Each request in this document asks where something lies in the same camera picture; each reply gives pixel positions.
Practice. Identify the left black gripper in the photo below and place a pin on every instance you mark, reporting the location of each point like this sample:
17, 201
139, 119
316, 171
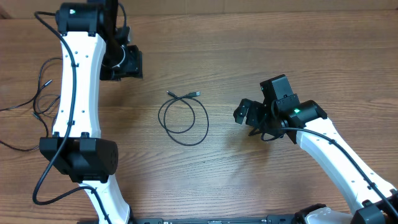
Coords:
135, 68

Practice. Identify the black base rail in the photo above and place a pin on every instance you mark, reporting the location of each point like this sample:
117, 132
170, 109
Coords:
270, 219

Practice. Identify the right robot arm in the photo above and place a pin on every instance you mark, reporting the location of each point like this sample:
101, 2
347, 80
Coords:
370, 198

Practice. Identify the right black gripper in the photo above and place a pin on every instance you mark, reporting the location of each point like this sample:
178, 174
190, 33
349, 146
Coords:
254, 109

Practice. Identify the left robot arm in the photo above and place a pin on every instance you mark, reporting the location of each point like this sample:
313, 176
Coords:
94, 49

